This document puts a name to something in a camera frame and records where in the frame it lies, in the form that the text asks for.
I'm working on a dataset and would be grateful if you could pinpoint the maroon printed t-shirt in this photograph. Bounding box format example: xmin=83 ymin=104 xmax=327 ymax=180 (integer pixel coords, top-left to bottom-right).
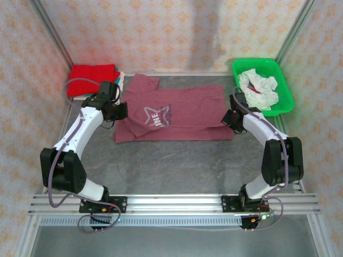
xmin=112 ymin=73 xmax=234 ymax=144

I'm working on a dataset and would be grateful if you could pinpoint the white folded t-shirt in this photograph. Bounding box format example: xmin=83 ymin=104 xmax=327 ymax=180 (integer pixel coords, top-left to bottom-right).
xmin=73 ymin=71 xmax=126 ymax=101

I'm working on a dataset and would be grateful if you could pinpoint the red folded t-shirt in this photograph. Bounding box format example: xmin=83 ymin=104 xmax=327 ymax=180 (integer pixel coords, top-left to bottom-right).
xmin=66 ymin=64 xmax=117 ymax=97

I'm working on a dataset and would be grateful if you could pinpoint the white crumpled t-shirt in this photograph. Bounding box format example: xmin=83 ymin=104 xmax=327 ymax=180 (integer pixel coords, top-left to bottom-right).
xmin=237 ymin=69 xmax=280 ymax=111

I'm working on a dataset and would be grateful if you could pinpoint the green plastic basket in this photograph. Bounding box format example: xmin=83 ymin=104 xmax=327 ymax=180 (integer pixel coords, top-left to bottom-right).
xmin=232 ymin=57 xmax=295 ymax=118

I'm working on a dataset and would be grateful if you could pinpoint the small black controller board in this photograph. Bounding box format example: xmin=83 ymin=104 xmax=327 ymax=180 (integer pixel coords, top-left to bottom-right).
xmin=241 ymin=211 xmax=277 ymax=231
xmin=90 ymin=215 xmax=113 ymax=231

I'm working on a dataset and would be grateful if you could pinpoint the aluminium back rail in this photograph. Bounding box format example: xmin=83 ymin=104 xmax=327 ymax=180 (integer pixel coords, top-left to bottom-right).
xmin=122 ymin=71 xmax=236 ymax=78

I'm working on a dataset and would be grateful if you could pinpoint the aluminium frame post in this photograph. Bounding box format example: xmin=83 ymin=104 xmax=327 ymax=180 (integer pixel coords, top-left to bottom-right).
xmin=274 ymin=0 xmax=318 ymax=67
xmin=32 ymin=0 xmax=74 ymax=70

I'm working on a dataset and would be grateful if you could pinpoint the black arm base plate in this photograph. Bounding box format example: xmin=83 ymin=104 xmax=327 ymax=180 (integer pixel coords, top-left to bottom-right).
xmin=221 ymin=195 xmax=269 ymax=214
xmin=79 ymin=196 xmax=128 ymax=214

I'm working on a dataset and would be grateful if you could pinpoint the aluminium mounting rail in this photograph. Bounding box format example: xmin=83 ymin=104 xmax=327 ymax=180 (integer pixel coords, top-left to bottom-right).
xmin=28 ymin=193 xmax=322 ymax=215

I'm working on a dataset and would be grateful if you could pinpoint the grey slotted cable duct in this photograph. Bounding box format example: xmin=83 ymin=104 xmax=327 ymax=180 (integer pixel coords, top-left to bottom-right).
xmin=40 ymin=216 xmax=243 ymax=227

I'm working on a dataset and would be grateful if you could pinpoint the aluminium frame leg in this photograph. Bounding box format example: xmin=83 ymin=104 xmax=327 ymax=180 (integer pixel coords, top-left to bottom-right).
xmin=13 ymin=214 xmax=41 ymax=257
xmin=307 ymin=214 xmax=333 ymax=257

